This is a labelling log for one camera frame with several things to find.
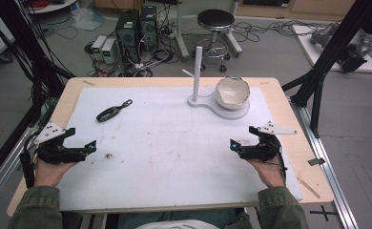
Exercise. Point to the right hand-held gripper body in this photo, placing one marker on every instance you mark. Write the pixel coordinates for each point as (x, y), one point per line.
(261, 149)

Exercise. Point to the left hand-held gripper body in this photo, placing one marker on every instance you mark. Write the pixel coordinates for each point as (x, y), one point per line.
(57, 153)

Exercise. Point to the person's left hand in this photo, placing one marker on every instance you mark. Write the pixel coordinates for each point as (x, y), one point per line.
(49, 174)

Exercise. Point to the person's right hand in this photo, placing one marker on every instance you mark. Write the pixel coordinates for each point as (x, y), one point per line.
(270, 173)

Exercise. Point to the white jagged-edge bowl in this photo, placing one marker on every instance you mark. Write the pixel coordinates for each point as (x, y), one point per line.
(232, 93)

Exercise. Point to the black tape piece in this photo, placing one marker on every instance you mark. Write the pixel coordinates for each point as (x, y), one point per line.
(316, 161)

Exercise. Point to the white table mat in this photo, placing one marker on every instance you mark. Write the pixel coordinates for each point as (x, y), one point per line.
(174, 152)

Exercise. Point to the wooden stick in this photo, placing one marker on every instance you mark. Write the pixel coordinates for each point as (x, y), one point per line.
(308, 187)

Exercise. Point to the white stand with pole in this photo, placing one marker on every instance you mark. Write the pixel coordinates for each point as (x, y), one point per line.
(197, 76)

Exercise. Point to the black tape cross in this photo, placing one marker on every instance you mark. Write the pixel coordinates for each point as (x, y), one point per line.
(324, 212)

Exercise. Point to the person's legs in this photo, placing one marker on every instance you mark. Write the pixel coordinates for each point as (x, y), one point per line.
(181, 218)

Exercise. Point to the white power supply unit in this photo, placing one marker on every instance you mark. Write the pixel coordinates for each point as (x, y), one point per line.
(109, 51)
(98, 45)

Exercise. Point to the white table leg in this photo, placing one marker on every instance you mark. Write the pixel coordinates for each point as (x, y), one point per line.
(233, 38)
(181, 35)

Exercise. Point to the white floor board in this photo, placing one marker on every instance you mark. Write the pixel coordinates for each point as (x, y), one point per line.
(305, 47)

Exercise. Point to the black computer tower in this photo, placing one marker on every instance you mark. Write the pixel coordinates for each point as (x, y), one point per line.
(149, 27)
(127, 31)

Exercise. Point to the black round stool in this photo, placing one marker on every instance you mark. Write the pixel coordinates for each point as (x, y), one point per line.
(216, 19)

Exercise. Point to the clear plastic bag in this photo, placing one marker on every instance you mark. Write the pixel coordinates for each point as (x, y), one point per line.
(87, 19)

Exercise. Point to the grey robot device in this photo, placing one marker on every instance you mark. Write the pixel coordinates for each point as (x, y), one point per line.
(352, 47)

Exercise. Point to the aluminium rail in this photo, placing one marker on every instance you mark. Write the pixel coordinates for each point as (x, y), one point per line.
(324, 165)
(6, 168)

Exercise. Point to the black metal frame strut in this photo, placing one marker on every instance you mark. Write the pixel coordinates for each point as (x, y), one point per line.
(22, 41)
(330, 54)

